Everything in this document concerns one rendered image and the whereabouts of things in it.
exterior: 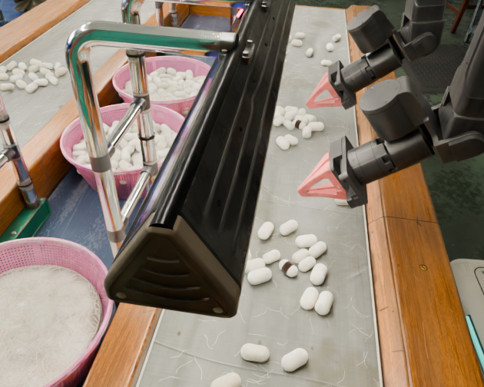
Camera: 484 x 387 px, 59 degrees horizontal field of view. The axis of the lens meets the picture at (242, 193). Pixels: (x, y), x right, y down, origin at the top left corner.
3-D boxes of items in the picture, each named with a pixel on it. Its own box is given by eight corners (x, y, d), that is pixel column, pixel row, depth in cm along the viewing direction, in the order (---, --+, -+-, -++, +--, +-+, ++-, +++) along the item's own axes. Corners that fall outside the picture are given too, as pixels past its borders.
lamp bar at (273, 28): (295, 4, 72) (300, -43, 67) (235, 324, 25) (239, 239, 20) (248, 1, 73) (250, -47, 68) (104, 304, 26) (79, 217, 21)
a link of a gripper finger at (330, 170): (286, 187, 65) (342, 163, 61) (290, 160, 71) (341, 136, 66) (309, 216, 69) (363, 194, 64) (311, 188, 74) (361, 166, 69)
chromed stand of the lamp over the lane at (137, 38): (253, 239, 80) (273, -16, 51) (237, 333, 65) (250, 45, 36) (156, 226, 82) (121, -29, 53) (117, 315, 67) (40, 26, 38)
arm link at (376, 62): (409, 67, 82) (405, 54, 86) (392, 38, 78) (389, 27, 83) (376, 87, 85) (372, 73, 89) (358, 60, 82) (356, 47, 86)
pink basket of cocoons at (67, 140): (185, 132, 108) (183, 98, 102) (200, 201, 88) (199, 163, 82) (74, 142, 103) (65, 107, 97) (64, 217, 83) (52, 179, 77)
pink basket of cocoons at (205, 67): (225, 91, 126) (225, 61, 119) (205, 140, 105) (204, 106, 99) (137, 82, 128) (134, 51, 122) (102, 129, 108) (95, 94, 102)
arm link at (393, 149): (445, 161, 58) (435, 136, 62) (425, 126, 54) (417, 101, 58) (396, 181, 61) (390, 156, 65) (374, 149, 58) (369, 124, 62)
